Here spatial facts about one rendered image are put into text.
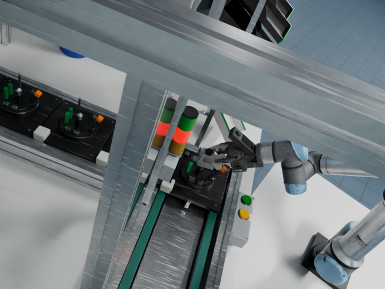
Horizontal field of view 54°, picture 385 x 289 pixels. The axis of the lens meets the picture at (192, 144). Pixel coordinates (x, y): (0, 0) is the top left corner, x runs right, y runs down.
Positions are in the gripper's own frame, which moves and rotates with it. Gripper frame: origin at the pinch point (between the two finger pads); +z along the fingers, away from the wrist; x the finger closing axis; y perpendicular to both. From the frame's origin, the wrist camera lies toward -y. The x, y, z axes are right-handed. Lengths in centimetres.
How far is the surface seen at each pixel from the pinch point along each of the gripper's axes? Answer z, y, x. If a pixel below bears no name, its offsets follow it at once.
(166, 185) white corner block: 14.5, 3.6, -11.6
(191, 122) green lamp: -9.7, -29.4, -21.1
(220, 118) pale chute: -0.8, 0.2, 21.7
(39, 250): 47, -4, -45
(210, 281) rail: -3.4, 20.8, -39.1
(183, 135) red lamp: -5.8, -25.4, -21.3
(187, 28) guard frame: -43, -78, -84
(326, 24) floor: -30, 160, 454
